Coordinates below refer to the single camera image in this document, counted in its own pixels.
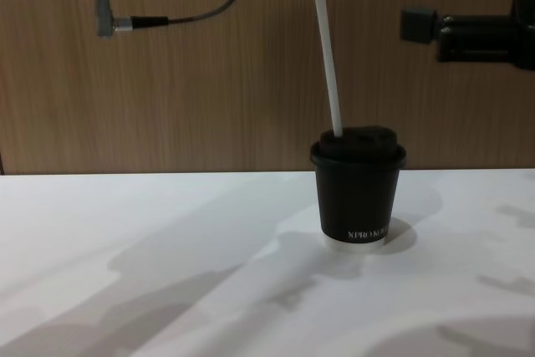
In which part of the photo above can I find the black plastic cup lid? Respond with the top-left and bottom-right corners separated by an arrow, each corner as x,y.
309,123 -> 408,173

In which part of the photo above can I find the black paper cup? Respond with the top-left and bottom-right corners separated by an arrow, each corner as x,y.
313,158 -> 405,253

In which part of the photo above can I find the right arm grey camera housing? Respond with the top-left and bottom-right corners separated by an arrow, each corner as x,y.
400,7 -> 439,44

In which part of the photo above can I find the white drinking straw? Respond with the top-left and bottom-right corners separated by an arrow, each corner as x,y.
308,0 -> 347,139

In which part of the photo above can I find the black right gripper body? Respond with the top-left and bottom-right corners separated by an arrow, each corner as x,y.
503,0 -> 535,72

